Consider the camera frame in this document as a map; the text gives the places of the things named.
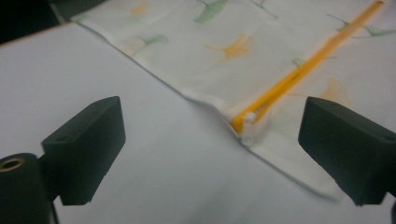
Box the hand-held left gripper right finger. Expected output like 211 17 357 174
297 95 396 207

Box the white zipper pull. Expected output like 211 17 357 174
241 111 257 147

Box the white leaf-print zippered cloth bag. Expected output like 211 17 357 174
70 0 396 201

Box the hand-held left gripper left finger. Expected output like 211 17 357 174
41 95 127 206

